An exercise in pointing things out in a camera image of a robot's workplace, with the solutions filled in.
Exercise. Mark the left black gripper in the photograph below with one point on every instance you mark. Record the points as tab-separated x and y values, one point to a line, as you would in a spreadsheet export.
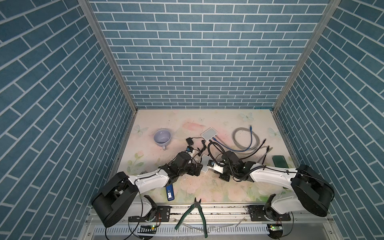
193	172

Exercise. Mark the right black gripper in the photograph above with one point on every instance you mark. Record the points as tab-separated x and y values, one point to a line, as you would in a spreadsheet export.
223	177

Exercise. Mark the black power adapter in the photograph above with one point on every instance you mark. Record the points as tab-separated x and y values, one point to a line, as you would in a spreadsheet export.
189	141

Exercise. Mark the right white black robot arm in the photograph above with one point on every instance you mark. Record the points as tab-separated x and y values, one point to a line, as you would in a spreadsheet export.
308	190

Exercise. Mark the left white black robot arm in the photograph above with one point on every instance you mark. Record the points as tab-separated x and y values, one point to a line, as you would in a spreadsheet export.
123	195

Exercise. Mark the blue black handheld tool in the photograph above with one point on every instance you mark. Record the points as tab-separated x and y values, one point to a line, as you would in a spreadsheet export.
170	193

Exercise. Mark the lavender ceramic cup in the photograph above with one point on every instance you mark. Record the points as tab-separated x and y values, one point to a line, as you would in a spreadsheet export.
162	138

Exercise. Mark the right controller board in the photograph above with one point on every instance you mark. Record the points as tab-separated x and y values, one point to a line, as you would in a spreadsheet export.
275	229

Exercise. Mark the controller board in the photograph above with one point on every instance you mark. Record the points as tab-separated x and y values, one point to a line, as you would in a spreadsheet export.
146	231
275	229

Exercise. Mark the left controller board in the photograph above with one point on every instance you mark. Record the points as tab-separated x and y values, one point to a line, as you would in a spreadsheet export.
146	231

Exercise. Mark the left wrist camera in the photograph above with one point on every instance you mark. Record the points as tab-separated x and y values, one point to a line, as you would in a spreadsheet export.
190	150

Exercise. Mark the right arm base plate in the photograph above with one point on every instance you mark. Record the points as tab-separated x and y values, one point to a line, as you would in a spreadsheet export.
262	213

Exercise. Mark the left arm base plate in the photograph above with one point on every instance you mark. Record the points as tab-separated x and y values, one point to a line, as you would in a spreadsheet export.
160	214

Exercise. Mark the aluminium front rail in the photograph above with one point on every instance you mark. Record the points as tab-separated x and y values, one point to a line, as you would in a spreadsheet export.
223	222

